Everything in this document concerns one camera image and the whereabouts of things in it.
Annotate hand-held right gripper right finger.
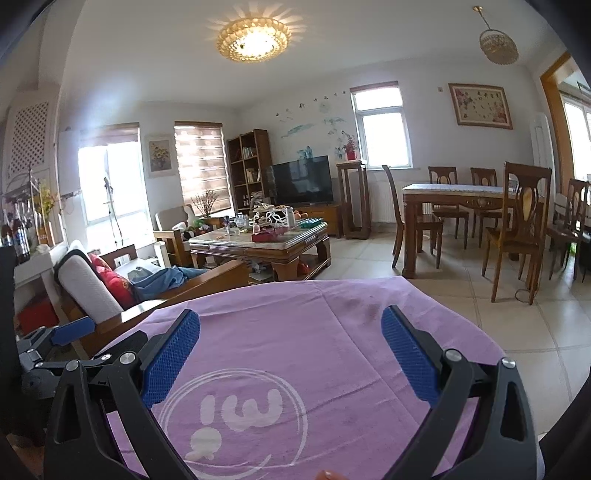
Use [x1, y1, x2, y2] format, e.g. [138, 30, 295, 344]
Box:
[381, 304, 544, 480]

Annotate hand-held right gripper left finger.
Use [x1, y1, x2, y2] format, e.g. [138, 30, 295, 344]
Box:
[44, 307, 202, 480]

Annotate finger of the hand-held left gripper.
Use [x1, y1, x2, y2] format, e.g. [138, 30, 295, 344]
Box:
[21, 367, 62, 400]
[16, 316, 97, 367]

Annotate red box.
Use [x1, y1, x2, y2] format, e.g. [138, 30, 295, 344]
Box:
[16, 295, 61, 336]

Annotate wooden sofa with white cushion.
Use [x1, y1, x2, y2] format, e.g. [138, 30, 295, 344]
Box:
[53, 240, 250, 361]

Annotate red cushion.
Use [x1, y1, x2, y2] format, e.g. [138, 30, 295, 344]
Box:
[90, 254, 139, 310]

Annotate blue cloth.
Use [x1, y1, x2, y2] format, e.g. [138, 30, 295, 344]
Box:
[129, 266, 208, 296]

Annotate purple cloth with white logo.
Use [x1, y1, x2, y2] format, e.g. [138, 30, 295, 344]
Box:
[104, 276, 509, 480]

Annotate row of glass bottles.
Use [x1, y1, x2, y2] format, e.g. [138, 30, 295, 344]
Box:
[0, 203, 34, 265]

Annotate wooden armchair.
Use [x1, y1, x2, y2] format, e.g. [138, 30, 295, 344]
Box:
[153, 204, 222, 268]

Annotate thin tripod stand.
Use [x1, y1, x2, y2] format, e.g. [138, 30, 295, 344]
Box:
[104, 176, 130, 245]

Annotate yellow flowers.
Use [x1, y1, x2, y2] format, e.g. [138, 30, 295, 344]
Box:
[39, 180, 63, 245]

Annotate wooden coffee table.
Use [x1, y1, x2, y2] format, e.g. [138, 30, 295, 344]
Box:
[188, 220, 332, 282]

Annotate wooden dining chair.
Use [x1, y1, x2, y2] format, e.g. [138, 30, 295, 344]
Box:
[547, 178, 591, 281]
[470, 167, 507, 236]
[481, 161, 553, 305]
[382, 165, 444, 269]
[428, 166, 469, 238]

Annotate large bright window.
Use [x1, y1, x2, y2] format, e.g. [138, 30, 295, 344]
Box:
[78, 124, 155, 241]

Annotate tall wooden plant stand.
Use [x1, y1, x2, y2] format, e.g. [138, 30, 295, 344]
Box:
[336, 160, 371, 240]

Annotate wooden television cabinet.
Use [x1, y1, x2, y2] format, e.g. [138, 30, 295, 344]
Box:
[286, 203, 345, 238]

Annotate wooden dining table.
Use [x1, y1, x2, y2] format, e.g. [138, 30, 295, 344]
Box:
[402, 183, 546, 279]

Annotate brown window blind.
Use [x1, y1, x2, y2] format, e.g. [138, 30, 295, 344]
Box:
[174, 121, 232, 217]

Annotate sunflower painting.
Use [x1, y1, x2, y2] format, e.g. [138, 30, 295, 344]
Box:
[147, 135, 178, 178]

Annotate white lattice cabinet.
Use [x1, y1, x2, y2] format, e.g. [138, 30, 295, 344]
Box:
[4, 102, 61, 195]

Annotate black television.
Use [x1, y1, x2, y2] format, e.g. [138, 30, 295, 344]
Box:
[269, 155, 334, 206]

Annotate red flower plant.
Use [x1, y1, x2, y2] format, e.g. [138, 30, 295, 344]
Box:
[339, 131, 360, 161]

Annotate wooden bookshelf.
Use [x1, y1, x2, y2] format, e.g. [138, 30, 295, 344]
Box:
[226, 129, 274, 215]

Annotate small white window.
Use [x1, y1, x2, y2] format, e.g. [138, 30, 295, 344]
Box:
[349, 82, 413, 169]

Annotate white tower air conditioner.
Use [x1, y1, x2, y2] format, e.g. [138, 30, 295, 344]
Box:
[531, 115, 555, 185]

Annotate framed floral picture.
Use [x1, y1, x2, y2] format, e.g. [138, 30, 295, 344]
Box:
[448, 83, 513, 130]

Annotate small pendant lamp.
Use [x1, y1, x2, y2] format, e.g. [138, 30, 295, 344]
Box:
[472, 6, 519, 64]

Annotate round crystal ceiling lamp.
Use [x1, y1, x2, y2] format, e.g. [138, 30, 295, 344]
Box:
[217, 17, 291, 62]

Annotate white wall radiator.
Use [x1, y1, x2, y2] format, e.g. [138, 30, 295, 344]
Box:
[367, 179, 432, 223]

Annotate wooden door frame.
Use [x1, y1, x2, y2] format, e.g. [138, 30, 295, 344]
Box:
[540, 52, 591, 185]

